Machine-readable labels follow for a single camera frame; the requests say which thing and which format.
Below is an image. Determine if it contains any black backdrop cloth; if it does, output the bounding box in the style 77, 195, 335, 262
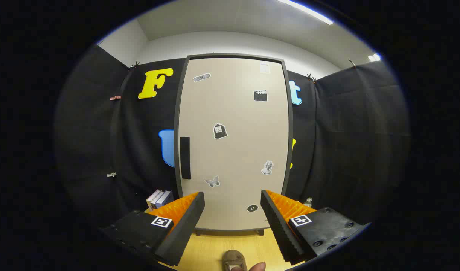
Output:
55, 45, 409, 230

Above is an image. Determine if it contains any white paperback book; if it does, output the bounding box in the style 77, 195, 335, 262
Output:
146, 189, 160, 210
152, 190, 166, 210

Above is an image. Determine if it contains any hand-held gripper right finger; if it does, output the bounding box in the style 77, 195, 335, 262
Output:
260, 189, 366, 265

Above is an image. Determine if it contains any beige shoe cabinet door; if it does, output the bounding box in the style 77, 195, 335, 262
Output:
176, 56, 293, 231

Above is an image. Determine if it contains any grey shoe cabinet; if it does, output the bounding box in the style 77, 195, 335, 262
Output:
174, 54, 295, 236

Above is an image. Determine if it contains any brown fuzzy shoe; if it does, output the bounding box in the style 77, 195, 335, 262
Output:
222, 250, 248, 271

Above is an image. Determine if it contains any blue paperback book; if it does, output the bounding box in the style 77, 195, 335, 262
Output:
157, 191, 174, 209

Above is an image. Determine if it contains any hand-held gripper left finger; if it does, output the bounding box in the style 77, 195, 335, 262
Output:
102, 191, 206, 267

